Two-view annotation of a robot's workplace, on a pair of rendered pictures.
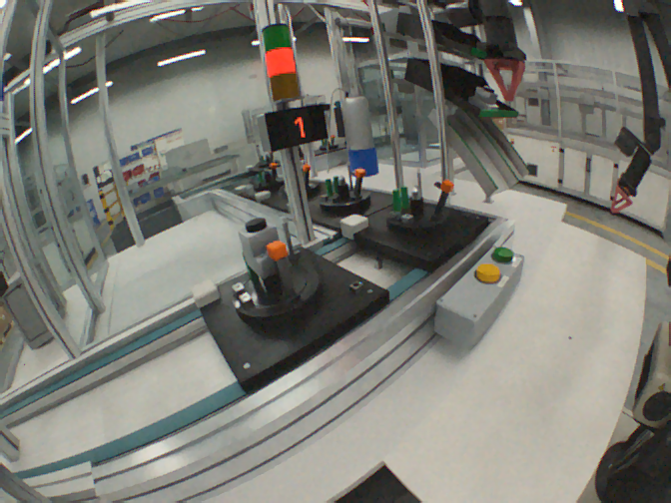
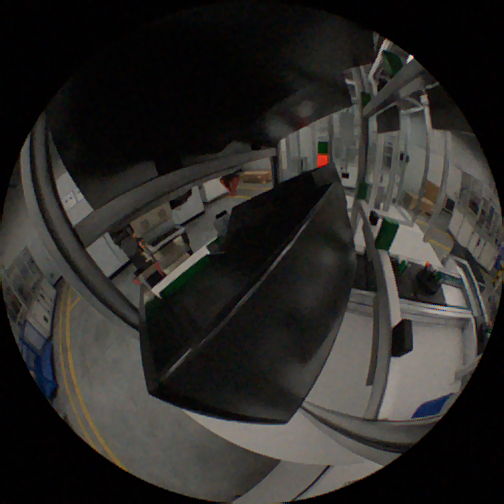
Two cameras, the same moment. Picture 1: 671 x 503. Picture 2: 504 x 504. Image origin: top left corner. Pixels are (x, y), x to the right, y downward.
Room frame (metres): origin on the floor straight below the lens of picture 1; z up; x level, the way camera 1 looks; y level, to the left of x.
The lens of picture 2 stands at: (0.94, -0.52, 1.39)
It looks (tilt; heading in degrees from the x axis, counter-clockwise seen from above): 39 degrees down; 157
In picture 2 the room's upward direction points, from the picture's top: 10 degrees counter-clockwise
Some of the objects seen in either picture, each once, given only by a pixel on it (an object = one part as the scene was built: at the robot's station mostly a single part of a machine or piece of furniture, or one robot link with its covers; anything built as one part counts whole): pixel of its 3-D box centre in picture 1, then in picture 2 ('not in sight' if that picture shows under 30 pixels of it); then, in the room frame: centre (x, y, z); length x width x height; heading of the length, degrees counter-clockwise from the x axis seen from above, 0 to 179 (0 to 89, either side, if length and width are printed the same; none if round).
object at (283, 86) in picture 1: (284, 87); not in sight; (0.54, 0.04, 1.28); 0.05 x 0.05 x 0.05
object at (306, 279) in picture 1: (276, 290); not in sight; (0.35, 0.10, 0.98); 0.14 x 0.14 x 0.02
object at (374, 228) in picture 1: (416, 204); not in sight; (0.54, -0.18, 1.01); 0.24 x 0.24 x 0.13; 34
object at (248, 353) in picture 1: (279, 300); not in sight; (0.35, 0.10, 0.96); 0.24 x 0.24 x 0.02; 34
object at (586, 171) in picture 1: (593, 128); not in sight; (2.75, -4.20, 1.13); 3.06 x 1.36 x 2.25; 26
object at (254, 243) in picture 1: (259, 243); not in sight; (0.36, 0.11, 1.06); 0.08 x 0.04 x 0.07; 33
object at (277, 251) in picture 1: (280, 267); not in sight; (0.32, 0.08, 1.04); 0.04 x 0.02 x 0.08; 34
